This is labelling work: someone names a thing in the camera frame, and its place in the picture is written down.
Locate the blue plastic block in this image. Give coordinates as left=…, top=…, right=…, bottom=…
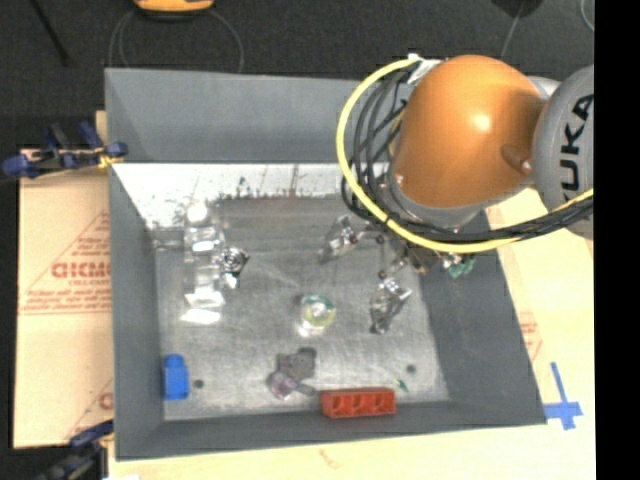
left=160, top=353, right=191, bottom=401

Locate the grey and purple toy animal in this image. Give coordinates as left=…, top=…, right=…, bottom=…
left=266, top=347, right=319, bottom=401

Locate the grey metal bin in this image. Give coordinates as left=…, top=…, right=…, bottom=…
left=103, top=67, right=548, bottom=460

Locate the brown cardboard board, red print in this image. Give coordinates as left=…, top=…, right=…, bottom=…
left=12, top=110, right=544, bottom=450

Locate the clear glass cup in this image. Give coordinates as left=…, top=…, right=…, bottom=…
left=211, top=245, right=251, bottom=290

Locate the red toy brick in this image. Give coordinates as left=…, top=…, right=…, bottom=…
left=319, top=388, right=398, bottom=419

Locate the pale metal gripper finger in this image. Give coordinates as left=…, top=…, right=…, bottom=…
left=317, top=213, right=363, bottom=266
left=368, top=277, right=415, bottom=336

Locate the clear plastic bottle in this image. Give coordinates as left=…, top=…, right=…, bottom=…
left=178, top=202, right=227, bottom=326

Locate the round clear glass dish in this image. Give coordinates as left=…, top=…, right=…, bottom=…
left=294, top=291, right=337, bottom=338

